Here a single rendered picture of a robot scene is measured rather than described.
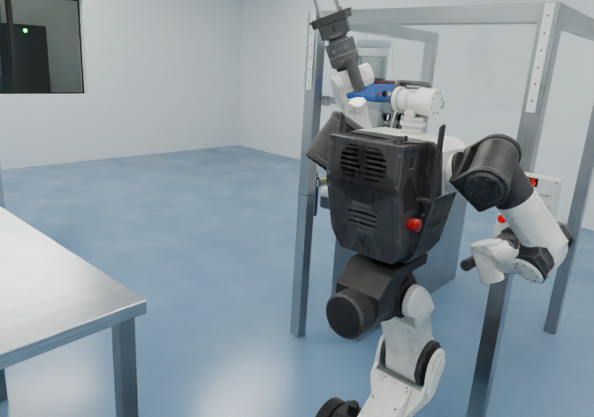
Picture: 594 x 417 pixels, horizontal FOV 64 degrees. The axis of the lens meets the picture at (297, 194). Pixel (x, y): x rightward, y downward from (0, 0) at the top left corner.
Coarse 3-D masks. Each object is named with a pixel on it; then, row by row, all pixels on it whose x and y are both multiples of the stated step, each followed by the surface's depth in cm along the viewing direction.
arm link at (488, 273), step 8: (472, 256) 144; (480, 256) 137; (488, 256) 137; (464, 264) 141; (472, 264) 141; (480, 264) 138; (488, 264) 137; (480, 272) 139; (488, 272) 137; (496, 272) 136; (488, 280) 137; (496, 280) 136
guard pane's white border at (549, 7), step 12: (312, 12) 210; (552, 12) 148; (312, 36) 212; (540, 36) 151; (312, 48) 213; (540, 48) 152; (312, 60) 214; (540, 60) 152; (540, 72) 153; (528, 96) 157; (528, 108) 157
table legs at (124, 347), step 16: (128, 320) 109; (112, 336) 111; (128, 336) 110; (112, 352) 113; (128, 352) 111; (128, 368) 112; (0, 384) 192; (128, 384) 113; (0, 400) 193; (128, 400) 114; (128, 416) 115
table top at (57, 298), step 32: (0, 224) 150; (0, 256) 127; (32, 256) 129; (64, 256) 130; (0, 288) 111; (32, 288) 112; (64, 288) 112; (96, 288) 113; (0, 320) 98; (32, 320) 99; (64, 320) 99; (96, 320) 101; (0, 352) 88; (32, 352) 92
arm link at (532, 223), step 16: (512, 208) 104; (528, 208) 103; (544, 208) 105; (512, 224) 108; (528, 224) 105; (544, 224) 105; (560, 224) 108; (528, 240) 107; (544, 240) 106; (560, 240) 106; (528, 256) 109; (544, 256) 107; (528, 272) 113; (544, 272) 108
